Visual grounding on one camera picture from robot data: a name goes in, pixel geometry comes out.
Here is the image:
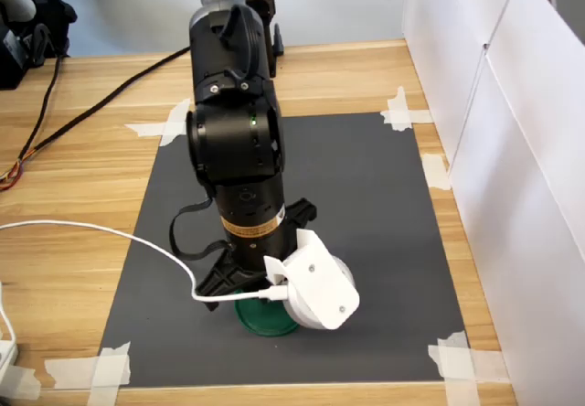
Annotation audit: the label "dark grey mat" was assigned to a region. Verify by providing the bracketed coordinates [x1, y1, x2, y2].
[98, 112, 470, 387]

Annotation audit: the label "white camera cable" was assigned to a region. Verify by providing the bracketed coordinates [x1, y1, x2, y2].
[0, 219, 290, 305]

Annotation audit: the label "thick black braided cable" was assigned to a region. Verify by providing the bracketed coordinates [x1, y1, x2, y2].
[17, 45, 192, 163]

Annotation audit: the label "white partition panel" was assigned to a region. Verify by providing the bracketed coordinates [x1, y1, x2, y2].
[400, 0, 523, 165]
[449, 0, 585, 406]

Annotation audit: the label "white power strip cable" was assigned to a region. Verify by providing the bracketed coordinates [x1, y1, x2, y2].
[0, 282, 17, 344]

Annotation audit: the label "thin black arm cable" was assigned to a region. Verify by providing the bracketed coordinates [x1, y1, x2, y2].
[169, 197, 230, 262]

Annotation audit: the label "white camera box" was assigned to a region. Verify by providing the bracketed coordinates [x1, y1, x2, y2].
[263, 228, 361, 332]

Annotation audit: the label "white tape strip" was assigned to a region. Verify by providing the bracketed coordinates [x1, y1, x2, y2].
[44, 355, 132, 390]
[387, 86, 413, 133]
[420, 153, 452, 191]
[437, 330, 481, 406]
[427, 344, 511, 384]
[0, 364, 43, 401]
[380, 109, 433, 126]
[86, 341, 132, 406]
[123, 120, 189, 138]
[159, 98, 192, 147]

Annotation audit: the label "white power strip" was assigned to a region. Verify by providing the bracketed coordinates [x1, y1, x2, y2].
[0, 339, 19, 376]

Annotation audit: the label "black bag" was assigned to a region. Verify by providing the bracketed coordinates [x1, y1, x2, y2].
[0, 0, 79, 91]

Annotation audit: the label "round green lid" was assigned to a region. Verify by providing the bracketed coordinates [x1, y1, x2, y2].
[234, 289, 301, 337]

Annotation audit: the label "thin black cable coloured wires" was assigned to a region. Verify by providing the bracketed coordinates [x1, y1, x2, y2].
[0, 53, 65, 192]

